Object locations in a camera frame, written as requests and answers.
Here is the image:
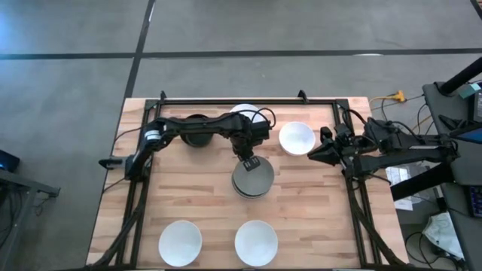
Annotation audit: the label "black device with blue light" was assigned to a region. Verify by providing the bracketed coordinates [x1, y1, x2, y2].
[0, 149, 21, 174]

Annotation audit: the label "black keyboard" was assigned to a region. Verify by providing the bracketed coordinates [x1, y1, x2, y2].
[468, 185, 482, 219]

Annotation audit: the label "black round pole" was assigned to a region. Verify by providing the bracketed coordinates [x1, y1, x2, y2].
[439, 56, 482, 96]

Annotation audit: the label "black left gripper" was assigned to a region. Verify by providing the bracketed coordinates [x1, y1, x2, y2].
[230, 130, 262, 172]

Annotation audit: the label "grey metal stand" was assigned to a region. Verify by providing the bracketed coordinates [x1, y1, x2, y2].
[0, 168, 61, 264]

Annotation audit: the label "white plastic bag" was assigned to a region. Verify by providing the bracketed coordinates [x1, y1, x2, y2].
[421, 211, 465, 260]

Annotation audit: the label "black aluminium table frame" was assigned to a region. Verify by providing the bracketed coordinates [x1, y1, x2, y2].
[85, 98, 410, 271]

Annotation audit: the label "blue screen laptop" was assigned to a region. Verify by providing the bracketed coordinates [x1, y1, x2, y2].
[450, 126, 482, 145]

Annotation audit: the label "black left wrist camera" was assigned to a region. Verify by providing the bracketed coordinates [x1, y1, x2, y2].
[250, 120, 272, 146]

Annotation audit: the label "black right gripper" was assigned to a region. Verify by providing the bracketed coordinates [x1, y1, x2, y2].
[307, 134, 365, 167]

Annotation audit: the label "white paper sheets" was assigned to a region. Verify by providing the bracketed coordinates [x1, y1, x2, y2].
[386, 165, 419, 212]

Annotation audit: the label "black side table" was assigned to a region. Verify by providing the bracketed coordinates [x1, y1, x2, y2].
[422, 81, 482, 271]

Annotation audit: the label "black bowl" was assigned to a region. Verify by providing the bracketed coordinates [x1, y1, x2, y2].
[179, 114, 214, 148]

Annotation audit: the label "yellow power cable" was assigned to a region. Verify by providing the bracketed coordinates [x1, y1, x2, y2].
[368, 90, 434, 131]

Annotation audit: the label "black diagonal support beam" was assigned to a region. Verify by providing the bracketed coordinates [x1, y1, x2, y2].
[389, 161, 456, 202]

